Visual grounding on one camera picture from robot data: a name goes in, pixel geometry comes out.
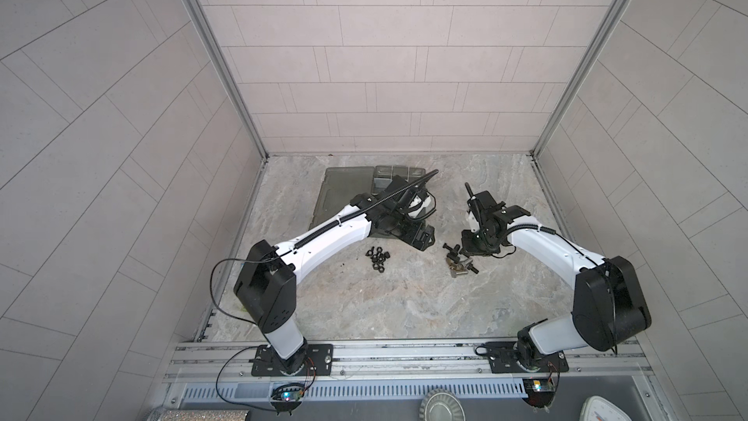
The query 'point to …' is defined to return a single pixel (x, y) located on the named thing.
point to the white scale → (597, 408)
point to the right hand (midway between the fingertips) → (463, 250)
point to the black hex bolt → (453, 249)
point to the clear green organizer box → (339, 185)
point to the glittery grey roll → (200, 415)
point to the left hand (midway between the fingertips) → (428, 233)
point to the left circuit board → (292, 395)
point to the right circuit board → (540, 391)
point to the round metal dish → (441, 404)
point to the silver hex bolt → (457, 269)
